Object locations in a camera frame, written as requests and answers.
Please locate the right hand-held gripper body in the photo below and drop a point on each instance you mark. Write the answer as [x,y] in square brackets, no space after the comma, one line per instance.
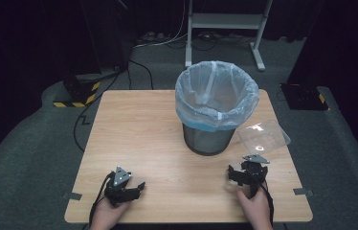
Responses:
[254,172]

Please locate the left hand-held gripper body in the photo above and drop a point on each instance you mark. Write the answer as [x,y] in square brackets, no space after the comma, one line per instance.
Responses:
[119,184]

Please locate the metal mesh trash bin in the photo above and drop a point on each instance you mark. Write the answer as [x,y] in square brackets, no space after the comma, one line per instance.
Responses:
[207,140]

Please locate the person's left hand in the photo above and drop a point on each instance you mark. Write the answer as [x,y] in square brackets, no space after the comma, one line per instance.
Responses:
[106,214]

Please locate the person's right hand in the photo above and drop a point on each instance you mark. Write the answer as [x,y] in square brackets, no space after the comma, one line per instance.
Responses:
[256,211]

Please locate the grey tape piece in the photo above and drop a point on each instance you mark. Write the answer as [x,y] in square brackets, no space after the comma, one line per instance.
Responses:
[72,196]
[303,191]

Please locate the translucent plastic bin liner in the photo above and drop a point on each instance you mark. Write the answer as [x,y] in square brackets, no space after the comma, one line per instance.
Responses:
[199,105]

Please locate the black base with yellow stripes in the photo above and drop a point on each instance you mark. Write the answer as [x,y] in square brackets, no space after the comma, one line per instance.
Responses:
[304,97]
[78,92]

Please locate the white metal stand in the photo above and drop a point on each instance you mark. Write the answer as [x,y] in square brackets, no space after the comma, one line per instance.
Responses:
[225,20]

